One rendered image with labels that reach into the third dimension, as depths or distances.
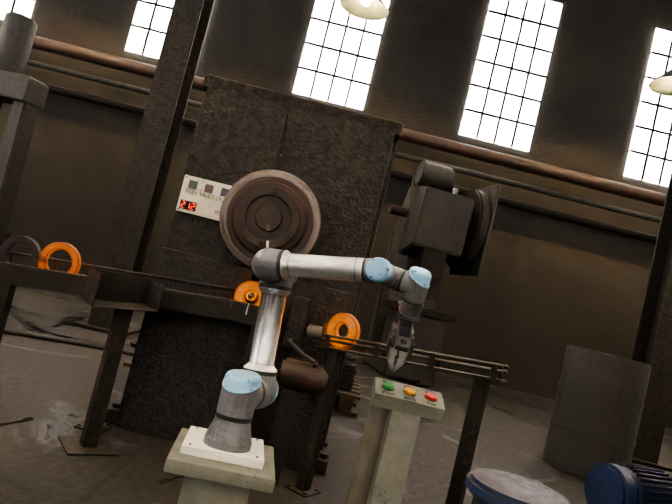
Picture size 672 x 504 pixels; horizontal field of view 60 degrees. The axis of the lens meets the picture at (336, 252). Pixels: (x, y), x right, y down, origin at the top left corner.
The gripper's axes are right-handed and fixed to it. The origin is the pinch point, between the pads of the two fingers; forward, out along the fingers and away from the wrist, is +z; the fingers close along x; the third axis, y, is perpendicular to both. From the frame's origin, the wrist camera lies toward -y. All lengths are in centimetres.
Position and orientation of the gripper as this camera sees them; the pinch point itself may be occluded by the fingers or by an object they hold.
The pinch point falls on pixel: (393, 369)
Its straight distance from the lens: 199.0
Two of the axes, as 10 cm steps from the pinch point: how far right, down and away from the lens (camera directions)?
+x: -9.7, -2.4, -0.1
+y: 0.6, -2.8, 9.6
